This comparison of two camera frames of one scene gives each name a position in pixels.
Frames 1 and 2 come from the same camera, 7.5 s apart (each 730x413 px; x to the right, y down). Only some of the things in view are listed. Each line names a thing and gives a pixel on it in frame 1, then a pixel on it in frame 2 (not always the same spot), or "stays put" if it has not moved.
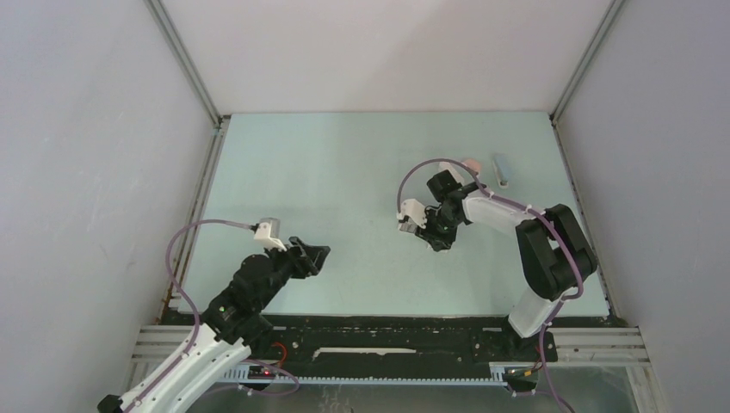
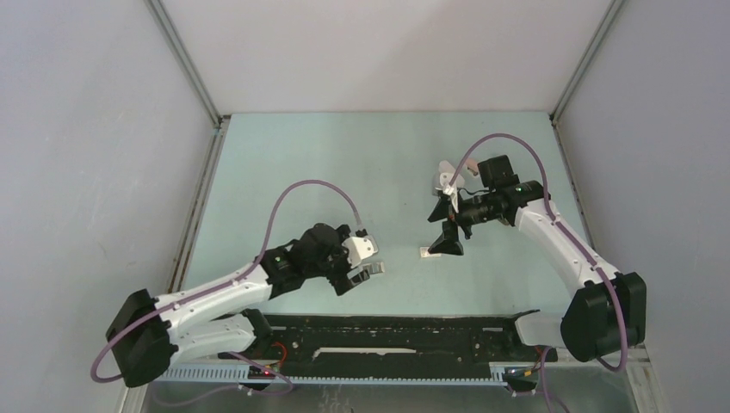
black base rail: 395,343 stays put
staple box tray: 407,226 → 424,253
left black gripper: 307,260 → 340,280
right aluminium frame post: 612,10 stays put
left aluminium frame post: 160,13 stays put
